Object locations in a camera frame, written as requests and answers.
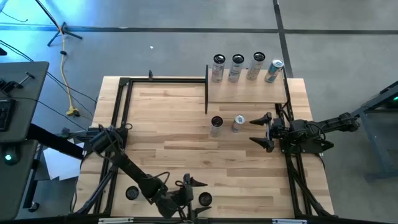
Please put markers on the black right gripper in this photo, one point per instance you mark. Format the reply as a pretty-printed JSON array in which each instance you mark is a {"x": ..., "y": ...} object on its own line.
[{"x": 278, "y": 130}]

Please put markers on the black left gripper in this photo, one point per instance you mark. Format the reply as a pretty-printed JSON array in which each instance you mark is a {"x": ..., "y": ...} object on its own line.
[{"x": 188, "y": 196}]

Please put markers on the blue band Celsius can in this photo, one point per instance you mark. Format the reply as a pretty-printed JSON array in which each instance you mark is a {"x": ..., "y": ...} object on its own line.
[{"x": 205, "y": 199}]

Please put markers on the blue silver Red Bull can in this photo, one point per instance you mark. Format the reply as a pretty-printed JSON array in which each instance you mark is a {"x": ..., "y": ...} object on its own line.
[
  {"x": 273, "y": 73},
  {"x": 237, "y": 124}
]

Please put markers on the white Celsius can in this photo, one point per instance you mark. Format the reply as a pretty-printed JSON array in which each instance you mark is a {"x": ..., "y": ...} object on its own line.
[
  {"x": 255, "y": 70},
  {"x": 234, "y": 73}
]

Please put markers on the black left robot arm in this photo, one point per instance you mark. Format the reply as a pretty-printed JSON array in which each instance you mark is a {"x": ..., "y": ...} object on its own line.
[{"x": 133, "y": 174}]

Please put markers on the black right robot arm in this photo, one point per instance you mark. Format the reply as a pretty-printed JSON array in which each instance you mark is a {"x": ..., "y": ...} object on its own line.
[{"x": 335, "y": 121}]

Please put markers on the grey metal cart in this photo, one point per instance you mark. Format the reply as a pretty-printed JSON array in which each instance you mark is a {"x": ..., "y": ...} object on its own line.
[{"x": 370, "y": 106}]

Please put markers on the small black clamp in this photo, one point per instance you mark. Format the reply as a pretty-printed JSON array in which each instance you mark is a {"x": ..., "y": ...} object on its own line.
[{"x": 150, "y": 74}]

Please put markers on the black caster wheel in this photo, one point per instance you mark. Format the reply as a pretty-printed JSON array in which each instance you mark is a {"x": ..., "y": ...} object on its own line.
[{"x": 33, "y": 207}]

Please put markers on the dark grey desk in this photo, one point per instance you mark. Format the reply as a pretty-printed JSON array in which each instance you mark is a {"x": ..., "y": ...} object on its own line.
[
  {"x": 28, "y": 102},
  {"x": 15, "y": 186}
]

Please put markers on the black computer mouse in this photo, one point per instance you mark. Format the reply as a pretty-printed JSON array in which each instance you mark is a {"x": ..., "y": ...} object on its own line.
[{"x": 12, "y": 157}]

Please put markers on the black keyboard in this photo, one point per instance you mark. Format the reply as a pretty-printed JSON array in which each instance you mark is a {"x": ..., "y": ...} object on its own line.
[{"x": 4, "y": 115}]

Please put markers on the black tripod stand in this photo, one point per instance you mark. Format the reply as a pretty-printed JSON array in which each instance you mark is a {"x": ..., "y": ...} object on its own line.
[{"x": 63, "y": 27}]

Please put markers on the black clamp tool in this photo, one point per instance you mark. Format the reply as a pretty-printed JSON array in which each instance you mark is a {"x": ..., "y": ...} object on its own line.
[{"x": 11, "y": 84}]

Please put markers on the black metal frame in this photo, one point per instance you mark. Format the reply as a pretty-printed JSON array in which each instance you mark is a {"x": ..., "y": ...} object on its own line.
[{"x": 248, "y": 91}]

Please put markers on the silver aluminium bracket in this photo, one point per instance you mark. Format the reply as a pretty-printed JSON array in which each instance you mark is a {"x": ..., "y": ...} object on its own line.
[
  {"x": 289, "y": 221},
  {"x": 115, "y": 220}
]

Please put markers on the black aluminium table frame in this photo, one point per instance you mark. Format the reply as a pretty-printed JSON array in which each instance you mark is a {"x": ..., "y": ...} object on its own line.
[{"x": 168, "y": 80}]

